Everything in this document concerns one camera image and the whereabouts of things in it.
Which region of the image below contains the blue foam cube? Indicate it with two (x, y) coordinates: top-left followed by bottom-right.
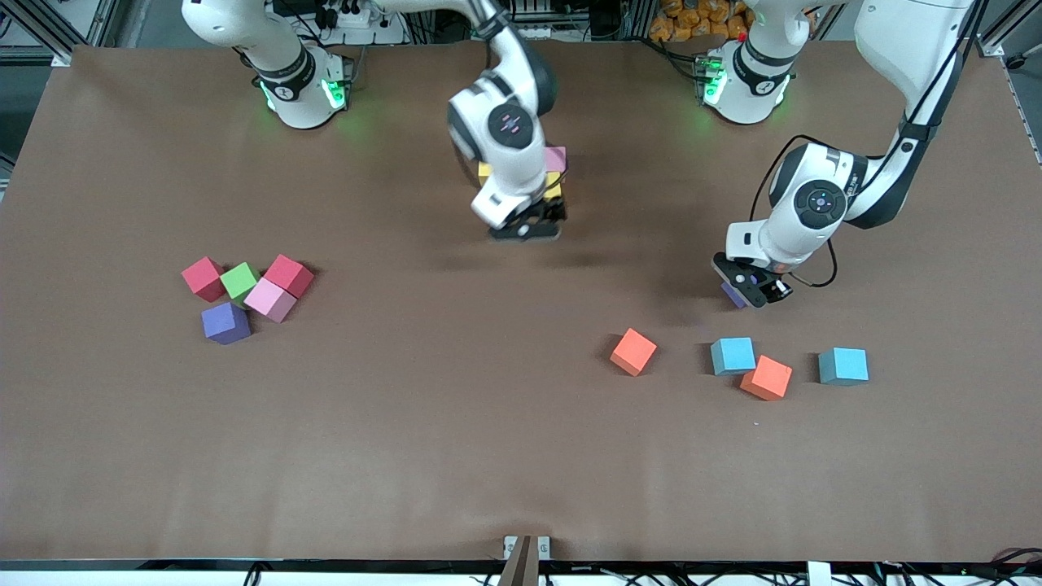
(710, 337), (757, 376)
(818, 347), (869, 386)

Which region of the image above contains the orange foam cube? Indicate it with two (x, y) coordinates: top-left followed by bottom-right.
(739, 354), (794, 401)
(610, 328), (658, 377)

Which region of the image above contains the pile of orange items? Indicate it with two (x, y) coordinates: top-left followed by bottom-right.
(650, 0), (754, 43)

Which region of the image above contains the brown table cover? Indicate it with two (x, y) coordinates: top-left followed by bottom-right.
(0, 39), (1042, 564)

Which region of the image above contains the red foam cube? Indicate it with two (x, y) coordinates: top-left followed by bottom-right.
(263, 254), (315, 299)
(181, 256), (227, 304)

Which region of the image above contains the white power strip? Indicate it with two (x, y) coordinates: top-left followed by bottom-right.
(322, 0), (371, 29)

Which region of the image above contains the green foam cube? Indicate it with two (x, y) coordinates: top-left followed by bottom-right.
(220, 261), (262, 304)

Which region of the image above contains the aluminium frame profile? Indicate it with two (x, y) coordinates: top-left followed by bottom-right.
(977, 0), (1042, 58)
(0, 0), (123, 68)

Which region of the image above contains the front camera mount bracket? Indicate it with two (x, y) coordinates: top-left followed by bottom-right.
(503, 535), (552, 586)

